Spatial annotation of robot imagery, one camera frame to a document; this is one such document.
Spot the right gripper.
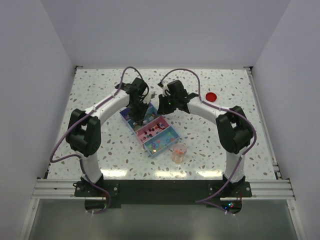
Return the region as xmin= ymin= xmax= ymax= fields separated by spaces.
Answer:
xmin=157 ymin=93 xmax=178 ymax=116

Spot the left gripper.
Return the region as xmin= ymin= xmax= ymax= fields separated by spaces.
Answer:
xmin=127 ymin=98 xmax=149 ymax=126

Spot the four-compartment candy tray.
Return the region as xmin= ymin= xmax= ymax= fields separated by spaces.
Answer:
xmin=119 ymin=103 xmax=180 ymax=158

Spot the red jar lid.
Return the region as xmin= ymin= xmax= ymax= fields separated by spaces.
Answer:
xmin=205 ymin=92 xmax=218 ymax=103

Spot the clear plastic jar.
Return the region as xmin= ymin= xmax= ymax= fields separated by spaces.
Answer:
xmin=171 ymin=142 xmax=187 ymax=164

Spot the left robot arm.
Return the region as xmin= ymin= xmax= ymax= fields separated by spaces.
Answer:
xmin=65 ymin=77 xmax=151 ymax=196

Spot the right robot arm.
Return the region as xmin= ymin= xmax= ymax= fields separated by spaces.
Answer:
xmin=157 ymin=80 xmax=257 ymax=197

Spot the star candies pile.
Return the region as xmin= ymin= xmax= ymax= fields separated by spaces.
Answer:
xmin=145 ymin=135 xmax=176 ymax=156

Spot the lollipops pile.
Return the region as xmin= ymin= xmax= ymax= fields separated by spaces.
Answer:
xmin=136 ymin=123 xmax=167 ymax=142

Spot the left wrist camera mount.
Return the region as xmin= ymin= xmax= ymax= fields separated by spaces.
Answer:
xmin=144 ymin=92 xmax=157 ymax=104

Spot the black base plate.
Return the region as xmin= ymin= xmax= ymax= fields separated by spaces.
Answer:
xmin=73 ymin=178 xmax=253 ymax=210

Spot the aluminium frame rail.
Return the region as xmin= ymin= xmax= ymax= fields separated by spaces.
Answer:
xmin=31 ymin=66 xmax=296 ymax=201

